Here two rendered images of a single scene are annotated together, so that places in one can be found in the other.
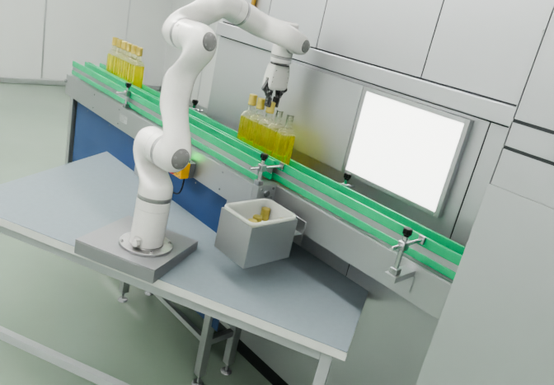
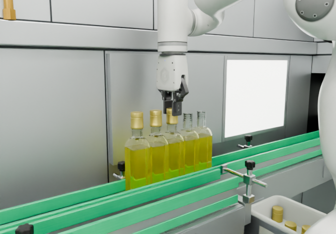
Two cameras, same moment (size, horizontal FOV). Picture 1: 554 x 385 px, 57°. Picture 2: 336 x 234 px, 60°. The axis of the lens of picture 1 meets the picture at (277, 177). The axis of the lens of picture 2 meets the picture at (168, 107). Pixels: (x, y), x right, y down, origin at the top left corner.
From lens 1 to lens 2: 2.12 m
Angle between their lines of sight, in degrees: 76
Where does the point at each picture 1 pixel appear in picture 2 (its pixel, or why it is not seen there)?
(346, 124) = (217, 97)
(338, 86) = (201, 64)
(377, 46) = not seen: hidden behind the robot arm
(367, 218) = (296, 153)
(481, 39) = (278, 2)
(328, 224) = (280, 181)
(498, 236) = not seen: outside the picture
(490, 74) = (286, 25)
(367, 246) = (305, 170)
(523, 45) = not seen: hidden behind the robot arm
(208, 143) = (139, 225)
